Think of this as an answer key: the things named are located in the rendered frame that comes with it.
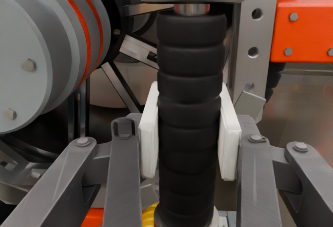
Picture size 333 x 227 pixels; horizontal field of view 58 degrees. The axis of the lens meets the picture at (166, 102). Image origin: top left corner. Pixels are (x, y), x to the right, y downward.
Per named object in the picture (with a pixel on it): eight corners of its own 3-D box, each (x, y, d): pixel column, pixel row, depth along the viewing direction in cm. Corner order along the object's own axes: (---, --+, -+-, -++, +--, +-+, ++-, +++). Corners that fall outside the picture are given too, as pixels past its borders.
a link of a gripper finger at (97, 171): (135, 188, 14) (70, 186, 14) (147, 135, 18) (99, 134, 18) (134, 160, 13) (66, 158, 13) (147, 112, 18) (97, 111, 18)
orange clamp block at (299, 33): (255, 49, 44) (319, 50, 43) (269, 64, 36) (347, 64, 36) (261, -2, 41) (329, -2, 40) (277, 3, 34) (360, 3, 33)
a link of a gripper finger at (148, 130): (154, 179, 15) (139, 179, 15) (163, 120, 22) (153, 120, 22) (153, 127, 14) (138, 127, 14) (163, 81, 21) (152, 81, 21)
